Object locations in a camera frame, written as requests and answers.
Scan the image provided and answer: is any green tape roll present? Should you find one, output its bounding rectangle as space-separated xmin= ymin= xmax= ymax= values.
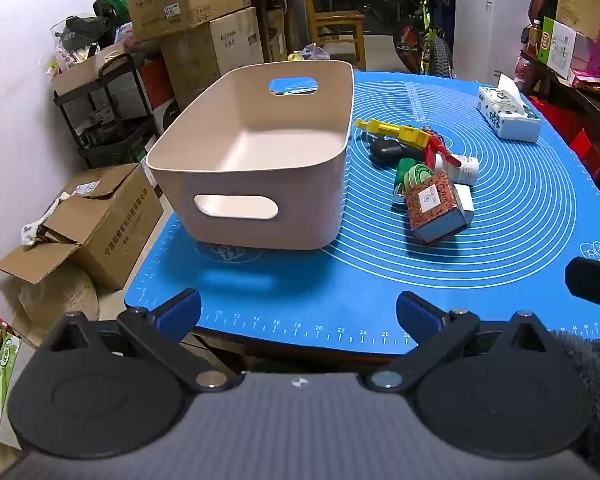
xmin=402 ymin=161 xmax=437 ymax=193

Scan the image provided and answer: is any red silver hero figure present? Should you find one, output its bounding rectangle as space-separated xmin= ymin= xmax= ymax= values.
xmin=420 ymin=127 xmax=451 ymax=167

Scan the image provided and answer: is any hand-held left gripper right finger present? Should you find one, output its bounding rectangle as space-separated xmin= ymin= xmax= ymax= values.
xmin=360 ymin=290 xmax=556 ymax=394

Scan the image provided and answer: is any small white box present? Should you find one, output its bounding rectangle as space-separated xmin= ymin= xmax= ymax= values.
xmin=452 ymin=183 xmax=476 ymax=226

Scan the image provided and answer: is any burlap sack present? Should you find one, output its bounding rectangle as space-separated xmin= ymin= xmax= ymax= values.
xmin=0 ymin=270 xmax=101 ymax=333

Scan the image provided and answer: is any blue silicone mat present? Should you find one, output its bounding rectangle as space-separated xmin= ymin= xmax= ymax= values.
xmin=124 ymin=70 xmax=600 ymax=356

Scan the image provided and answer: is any dark fuzzy garment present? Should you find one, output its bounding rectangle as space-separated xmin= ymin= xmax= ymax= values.
xmin=545 ymin=327 xmax=600 ymax=466

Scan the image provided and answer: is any red cardboard box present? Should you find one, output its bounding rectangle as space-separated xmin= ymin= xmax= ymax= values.
xmin=141 ymin=57 xmax=175 ymax=111

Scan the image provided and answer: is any yellow toy utility knife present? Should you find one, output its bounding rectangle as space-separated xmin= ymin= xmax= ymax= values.
xmin=355 ymin=118 xmax=433 ymax=150

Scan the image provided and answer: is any wooden chair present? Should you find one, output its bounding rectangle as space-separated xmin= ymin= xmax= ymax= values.
xmin=295 ymin=0 xmax=367 ymax=71

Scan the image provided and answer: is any white faced cardboard box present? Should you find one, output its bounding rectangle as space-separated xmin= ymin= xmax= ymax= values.
xmin=161 ymin=6 xmax=265 ymax=111

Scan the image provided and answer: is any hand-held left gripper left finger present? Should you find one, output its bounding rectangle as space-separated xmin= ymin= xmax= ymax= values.
xmin=40 ymin=288 xmax=243 ymax=394

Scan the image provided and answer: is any open cardboard carton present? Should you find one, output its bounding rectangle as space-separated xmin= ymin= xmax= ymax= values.
xmin=0 ymin=162 xmax=165 ymax=291

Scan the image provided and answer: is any green white product box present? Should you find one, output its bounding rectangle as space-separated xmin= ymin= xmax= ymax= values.
xmin=536 ymin=16 xmax=578 ymax=80

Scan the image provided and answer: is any patterned tissue box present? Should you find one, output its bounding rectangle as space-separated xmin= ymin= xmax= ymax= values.
xmin=476 ymin=74 xmax=543 ymax=143

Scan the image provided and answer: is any green white carton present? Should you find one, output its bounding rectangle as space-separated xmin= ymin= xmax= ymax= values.
xmin=0 ymin=332 xmax=38 ymax=451

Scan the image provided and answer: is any beige plastic storage bin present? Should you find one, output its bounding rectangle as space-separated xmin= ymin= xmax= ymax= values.
xmin=145 ymin=59 xmax=356 ymax=252

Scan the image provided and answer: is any black utility cart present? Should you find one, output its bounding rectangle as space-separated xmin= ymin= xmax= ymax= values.
xmin=54 ymin=52 xmax=158 ymax=169

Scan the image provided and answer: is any white chest freezer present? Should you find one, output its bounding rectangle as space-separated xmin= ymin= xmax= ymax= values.
xmin=452 ymin=0 xmax=538 ymax=96

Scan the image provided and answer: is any red patterned box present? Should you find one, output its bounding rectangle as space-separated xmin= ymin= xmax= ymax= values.
xmin=404 ymin=170 xmax=468 ymax=247

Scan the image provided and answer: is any white pill bottle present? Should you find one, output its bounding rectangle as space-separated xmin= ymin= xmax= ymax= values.
xmin=432 ymin=152 xmax=481 ymax=186

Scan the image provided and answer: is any amber drink bottle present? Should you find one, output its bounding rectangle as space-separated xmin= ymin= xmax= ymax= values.
xmin=525 ymin=19 xmax=542 ymax=58

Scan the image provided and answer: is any kraft paper bag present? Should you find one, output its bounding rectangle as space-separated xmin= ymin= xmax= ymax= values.
xmin=50 ymin=42 xmax=131 ymax=96

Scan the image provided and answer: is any cardboard box blue print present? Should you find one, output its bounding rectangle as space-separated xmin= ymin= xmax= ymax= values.
xmin=116 ymin=0 xmax=251 ymax=41

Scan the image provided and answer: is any green bicycle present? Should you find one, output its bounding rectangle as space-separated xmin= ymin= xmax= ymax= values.
xmin=365 ymin=0 xmax=456 ymax=80

